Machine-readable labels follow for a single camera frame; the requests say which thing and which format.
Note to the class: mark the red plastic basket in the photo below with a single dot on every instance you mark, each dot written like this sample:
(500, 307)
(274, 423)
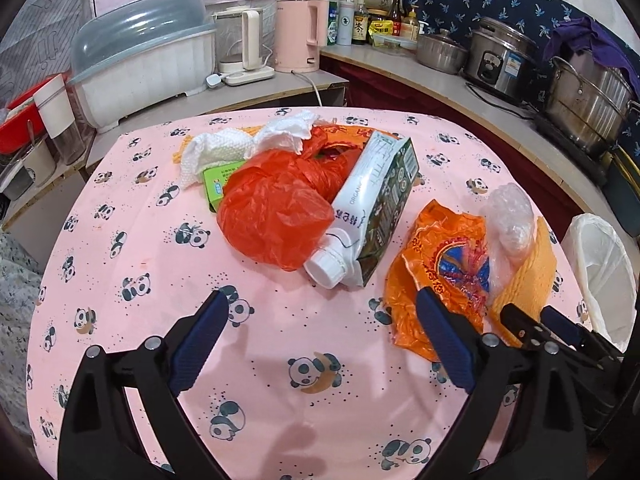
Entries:
(15, 135)

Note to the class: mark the purple cloth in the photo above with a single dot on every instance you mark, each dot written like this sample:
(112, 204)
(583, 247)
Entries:
(600, 45)

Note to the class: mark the white tissue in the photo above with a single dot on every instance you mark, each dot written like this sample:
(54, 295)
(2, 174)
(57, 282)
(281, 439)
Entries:
(285, 130)

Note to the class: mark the steel pot with lid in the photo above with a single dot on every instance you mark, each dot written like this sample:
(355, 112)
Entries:
(440, 52)

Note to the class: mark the yellow oil bottle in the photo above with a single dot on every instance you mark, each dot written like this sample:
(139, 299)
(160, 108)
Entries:
(410, 25)

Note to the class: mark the white power plug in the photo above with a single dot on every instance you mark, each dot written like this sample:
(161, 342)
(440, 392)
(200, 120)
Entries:
(215, 80)

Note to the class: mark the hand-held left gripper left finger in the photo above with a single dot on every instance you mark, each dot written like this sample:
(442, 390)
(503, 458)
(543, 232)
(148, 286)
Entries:
(200, 345)

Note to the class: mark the red plastic bag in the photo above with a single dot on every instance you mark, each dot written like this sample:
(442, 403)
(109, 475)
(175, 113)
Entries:
(270, 210)

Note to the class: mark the white green drink carton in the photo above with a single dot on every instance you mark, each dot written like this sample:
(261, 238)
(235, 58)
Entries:
(360, 195)

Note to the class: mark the pink electric kettle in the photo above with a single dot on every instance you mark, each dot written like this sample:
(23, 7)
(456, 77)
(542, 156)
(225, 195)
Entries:
(295, 35)

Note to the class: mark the green cardboard box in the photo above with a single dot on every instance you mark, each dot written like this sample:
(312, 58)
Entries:
(217, 182)

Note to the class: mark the dark bottle red label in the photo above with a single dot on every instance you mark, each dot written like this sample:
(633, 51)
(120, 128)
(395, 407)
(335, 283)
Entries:
(395, 17)

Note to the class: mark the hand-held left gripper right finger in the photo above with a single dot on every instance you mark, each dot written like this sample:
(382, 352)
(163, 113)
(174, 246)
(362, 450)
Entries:
(445, 340)

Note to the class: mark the pink panda tablecloth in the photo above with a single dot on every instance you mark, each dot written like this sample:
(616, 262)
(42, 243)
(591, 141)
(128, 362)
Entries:
(150, 240)

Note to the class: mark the white dish rack clear lid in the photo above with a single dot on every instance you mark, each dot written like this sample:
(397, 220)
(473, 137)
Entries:
(140, 85)

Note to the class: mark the bin with white liner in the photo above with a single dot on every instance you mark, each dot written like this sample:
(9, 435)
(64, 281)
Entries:
(600, 270)

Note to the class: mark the steel rice cooker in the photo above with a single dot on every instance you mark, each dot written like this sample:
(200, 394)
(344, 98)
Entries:
(500, 60)

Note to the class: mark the white embossed paper towel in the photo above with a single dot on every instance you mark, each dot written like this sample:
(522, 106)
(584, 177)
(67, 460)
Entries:
(215, 147)

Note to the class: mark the orange bag with blue print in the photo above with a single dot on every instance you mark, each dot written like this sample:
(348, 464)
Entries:
(430, 260)

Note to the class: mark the large steel stockpot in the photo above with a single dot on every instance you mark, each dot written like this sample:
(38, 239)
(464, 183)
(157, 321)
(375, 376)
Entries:
(585, 100)

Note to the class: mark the clear plastic bag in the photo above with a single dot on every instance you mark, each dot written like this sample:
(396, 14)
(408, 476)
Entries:
(510, 215)

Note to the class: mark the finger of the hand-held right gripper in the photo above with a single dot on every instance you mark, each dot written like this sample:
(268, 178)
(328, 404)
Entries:
(561, 325)
(516, 325)

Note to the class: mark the dark soy sauce bottle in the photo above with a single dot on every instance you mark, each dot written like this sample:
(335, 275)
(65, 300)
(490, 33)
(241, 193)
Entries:
(360, 25)

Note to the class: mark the white clear cup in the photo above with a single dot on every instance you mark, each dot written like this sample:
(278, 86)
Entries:
(55, 105)

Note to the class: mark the glass electric kettle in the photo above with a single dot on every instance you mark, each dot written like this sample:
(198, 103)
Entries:
(250, 35)

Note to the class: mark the black induction cooker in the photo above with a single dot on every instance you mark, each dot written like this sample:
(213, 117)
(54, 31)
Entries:
(560, 135)

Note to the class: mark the orange bag with red characters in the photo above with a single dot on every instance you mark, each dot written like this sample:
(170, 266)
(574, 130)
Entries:
(345, 135)

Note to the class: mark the clear container yellow packets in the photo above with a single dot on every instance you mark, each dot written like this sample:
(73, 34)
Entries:
(382, 32)

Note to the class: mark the white bottle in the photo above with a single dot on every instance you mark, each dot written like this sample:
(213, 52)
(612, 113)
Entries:
(345, 25)

